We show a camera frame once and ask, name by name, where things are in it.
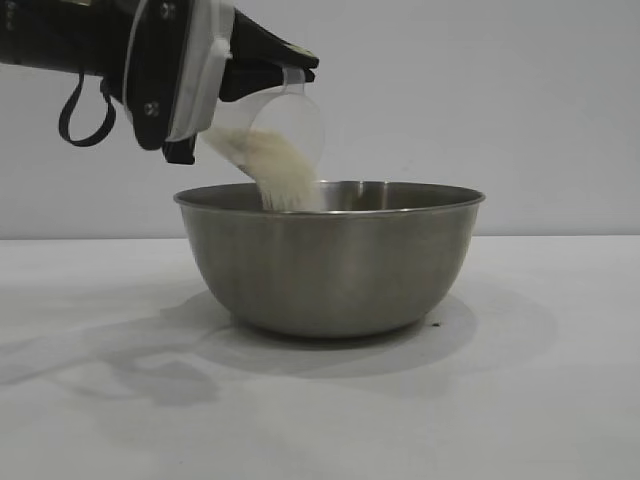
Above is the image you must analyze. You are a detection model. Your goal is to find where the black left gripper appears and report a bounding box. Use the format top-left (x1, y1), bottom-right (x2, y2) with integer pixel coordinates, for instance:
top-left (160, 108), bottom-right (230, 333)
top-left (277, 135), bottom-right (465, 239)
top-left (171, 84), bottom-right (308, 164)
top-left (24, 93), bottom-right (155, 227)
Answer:
top-left (102, 0), bottom-right (321, 165)

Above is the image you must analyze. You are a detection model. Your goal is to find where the clear plastic measuring cup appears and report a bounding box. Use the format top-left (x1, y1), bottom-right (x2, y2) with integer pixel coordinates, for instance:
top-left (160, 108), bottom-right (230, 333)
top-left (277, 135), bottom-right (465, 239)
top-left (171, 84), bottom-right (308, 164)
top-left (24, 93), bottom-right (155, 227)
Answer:
top-left (198, 66), bottom-right (330, 194)

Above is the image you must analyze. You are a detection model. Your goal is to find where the white uncooked rice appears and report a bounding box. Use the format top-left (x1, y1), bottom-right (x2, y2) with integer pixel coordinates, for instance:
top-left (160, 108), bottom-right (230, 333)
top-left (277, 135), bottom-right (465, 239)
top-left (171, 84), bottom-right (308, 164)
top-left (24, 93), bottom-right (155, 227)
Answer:
top-left (202, 124), bottom-right (324, 212)

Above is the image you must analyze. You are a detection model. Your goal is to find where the stainless steel mixing bowl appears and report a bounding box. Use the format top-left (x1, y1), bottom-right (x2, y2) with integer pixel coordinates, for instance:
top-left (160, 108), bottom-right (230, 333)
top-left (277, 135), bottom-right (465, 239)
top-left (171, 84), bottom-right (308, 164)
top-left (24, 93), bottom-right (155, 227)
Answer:
top-left (172, 179), bottom-right (487, 339)

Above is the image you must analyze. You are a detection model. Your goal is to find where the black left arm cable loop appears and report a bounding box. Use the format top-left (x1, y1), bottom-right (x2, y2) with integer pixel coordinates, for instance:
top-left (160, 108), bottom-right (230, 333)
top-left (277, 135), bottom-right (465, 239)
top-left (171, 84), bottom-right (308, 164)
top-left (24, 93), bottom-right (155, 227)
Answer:
top-left (58, 72), bottom-right (117, 147)

